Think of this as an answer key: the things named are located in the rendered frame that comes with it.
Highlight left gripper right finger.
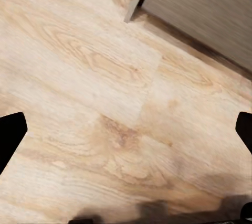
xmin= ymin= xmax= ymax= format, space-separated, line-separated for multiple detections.
xmin=235 ymin=111 xmax=252 ymax=153

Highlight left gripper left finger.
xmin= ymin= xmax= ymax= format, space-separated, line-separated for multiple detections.
xmin=0 ymin=112 xmax=27 ymax=174

